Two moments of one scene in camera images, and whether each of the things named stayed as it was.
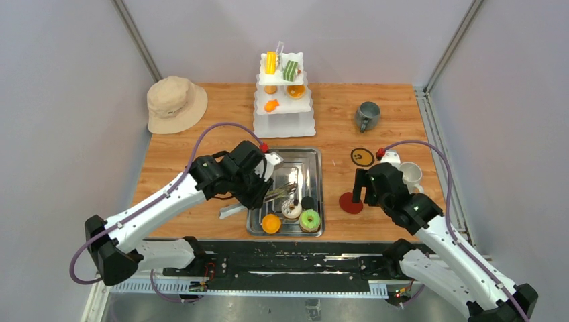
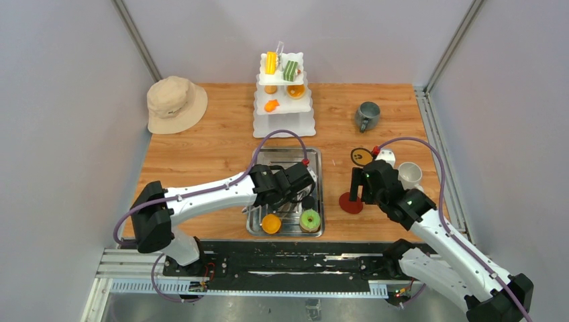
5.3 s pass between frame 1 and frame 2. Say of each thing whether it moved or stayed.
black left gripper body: moved
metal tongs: moved
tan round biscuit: stayed
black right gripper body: stayed
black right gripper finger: stayed
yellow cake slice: stayed
